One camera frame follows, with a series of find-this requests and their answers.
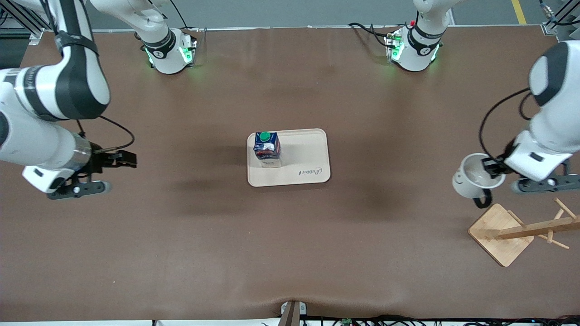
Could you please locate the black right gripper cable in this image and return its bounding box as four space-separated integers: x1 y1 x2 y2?
75 115 135 153

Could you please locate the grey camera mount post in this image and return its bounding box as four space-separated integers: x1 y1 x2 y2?
279 300 307 326

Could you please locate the black left arm base cable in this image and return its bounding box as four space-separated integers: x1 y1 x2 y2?
348 22 396 48

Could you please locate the blue milk carton green cap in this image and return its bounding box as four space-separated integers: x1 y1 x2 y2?
253 131 282 169

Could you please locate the black arm base cable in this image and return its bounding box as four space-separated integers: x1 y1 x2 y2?
170 0 189 30
348 22 396 48

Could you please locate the cream tray with rabbit print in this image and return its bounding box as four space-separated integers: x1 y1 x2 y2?
247 128 331 187

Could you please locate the brown table cover mat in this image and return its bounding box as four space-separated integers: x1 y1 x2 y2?
0 26 580 323

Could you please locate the black right arm base cable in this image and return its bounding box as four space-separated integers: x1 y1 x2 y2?
170 0 189 30

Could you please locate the wooden cup rack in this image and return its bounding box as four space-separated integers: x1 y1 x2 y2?
468 197 580 268

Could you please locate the aluminium frame profile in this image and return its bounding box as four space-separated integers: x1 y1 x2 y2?
0 0 69 45
539 0 580 36

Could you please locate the white cup black handle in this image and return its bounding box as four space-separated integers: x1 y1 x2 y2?
452 153 507 209

